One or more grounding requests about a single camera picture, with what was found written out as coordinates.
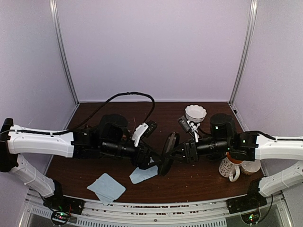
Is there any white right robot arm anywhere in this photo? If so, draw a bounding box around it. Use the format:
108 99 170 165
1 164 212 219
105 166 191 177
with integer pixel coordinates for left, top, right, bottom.
165 113 303 209

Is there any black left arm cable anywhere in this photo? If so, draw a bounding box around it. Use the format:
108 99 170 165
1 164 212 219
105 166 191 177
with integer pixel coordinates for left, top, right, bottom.
71 91 156 131

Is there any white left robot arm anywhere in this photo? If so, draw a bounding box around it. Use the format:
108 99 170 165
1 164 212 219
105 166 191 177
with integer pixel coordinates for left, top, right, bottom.
0 114 163 210

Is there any aluminium corner post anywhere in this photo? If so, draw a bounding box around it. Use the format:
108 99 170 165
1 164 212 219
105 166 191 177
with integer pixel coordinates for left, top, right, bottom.
49 0 80 105
229 0 258 106

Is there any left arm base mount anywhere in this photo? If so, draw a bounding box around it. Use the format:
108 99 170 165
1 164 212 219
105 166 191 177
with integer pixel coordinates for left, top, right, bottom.
40 180 85 227

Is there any aluminium front frame rail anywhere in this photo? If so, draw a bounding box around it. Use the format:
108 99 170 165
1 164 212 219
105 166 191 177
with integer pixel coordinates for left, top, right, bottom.
17 189 294 227

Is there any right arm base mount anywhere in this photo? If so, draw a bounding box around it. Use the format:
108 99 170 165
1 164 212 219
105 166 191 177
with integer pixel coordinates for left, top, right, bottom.
226 178 273 226

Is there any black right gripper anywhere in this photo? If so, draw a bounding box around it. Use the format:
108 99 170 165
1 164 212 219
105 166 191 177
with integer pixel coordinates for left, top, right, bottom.
166 138 231 166

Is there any white scalloped ceramic dish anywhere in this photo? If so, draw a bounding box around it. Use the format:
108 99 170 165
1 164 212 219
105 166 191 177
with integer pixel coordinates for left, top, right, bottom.
185 105 207 123

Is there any light blue cloth right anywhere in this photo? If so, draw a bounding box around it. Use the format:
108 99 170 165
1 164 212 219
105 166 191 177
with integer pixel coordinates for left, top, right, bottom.
129 166 158 184

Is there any aluminium left corner post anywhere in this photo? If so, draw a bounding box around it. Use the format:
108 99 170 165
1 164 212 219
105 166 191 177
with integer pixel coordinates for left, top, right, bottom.
49 0 80 105

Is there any light blue cloth left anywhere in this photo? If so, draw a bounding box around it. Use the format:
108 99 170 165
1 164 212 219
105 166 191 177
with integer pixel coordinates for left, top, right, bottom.
87 173 126 205

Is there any aluminium right corner post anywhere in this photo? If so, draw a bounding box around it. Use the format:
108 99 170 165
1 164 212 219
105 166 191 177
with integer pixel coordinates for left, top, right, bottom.
229 0 258 106

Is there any black glasses case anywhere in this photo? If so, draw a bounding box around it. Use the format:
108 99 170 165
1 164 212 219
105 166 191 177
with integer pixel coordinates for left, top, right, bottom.
158 132 179 176

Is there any white cream bowl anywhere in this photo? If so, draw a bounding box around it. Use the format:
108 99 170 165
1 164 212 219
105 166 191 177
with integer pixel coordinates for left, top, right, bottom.
240 160 261 175

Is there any white patterned mug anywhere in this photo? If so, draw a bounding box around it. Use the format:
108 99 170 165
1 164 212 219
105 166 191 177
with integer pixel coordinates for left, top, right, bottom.
218 157 242 182

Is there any light blue cloth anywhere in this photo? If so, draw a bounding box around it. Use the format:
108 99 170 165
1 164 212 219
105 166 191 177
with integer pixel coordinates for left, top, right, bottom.
87 173 126 205
129 166 158 184

